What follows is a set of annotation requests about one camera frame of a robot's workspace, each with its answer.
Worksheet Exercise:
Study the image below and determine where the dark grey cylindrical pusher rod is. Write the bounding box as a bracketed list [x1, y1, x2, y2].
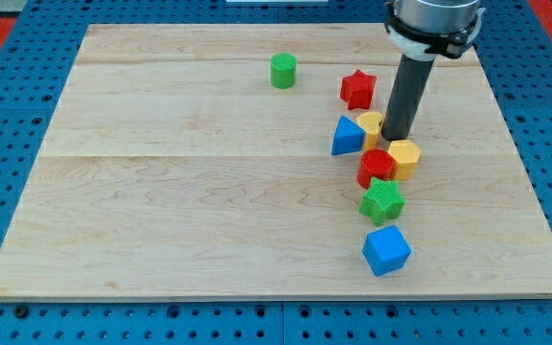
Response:
[381, 55, 434, 141]

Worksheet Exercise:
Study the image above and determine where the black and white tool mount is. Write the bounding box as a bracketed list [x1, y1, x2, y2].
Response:
[384, 3, 486, 61]

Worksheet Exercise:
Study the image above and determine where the yellow hexagon block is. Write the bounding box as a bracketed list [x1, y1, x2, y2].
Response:
[387, 140, 421, 180]

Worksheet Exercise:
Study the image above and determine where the red cylinder block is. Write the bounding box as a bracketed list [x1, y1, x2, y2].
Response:
[356, 149, 395, 189]

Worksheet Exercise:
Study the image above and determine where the green star block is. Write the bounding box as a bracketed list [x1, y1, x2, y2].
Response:
[359, 177, 405, 226]

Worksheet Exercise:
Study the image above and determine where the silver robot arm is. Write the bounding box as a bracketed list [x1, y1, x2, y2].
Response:
[381, 0, 485, 142]

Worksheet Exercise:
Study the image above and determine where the red star block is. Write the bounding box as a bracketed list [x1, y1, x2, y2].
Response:
[340, 69, 377, 110]

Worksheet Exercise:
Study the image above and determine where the yellow heart block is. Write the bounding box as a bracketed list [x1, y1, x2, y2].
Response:
[356, 111, 383, 150]

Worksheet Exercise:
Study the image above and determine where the blue triangle block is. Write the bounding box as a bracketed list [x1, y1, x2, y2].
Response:
[331, 115, 365, 155]

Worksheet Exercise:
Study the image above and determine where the green cylinder block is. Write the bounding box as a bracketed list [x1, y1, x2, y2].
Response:
[270, 53, 297, 89]

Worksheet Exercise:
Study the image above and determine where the blue cube block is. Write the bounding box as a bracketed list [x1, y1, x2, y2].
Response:
[362, 225, 412, 276]

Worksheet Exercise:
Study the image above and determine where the light wooden board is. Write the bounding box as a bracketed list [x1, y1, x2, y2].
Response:
[0, 24, 552, 303]

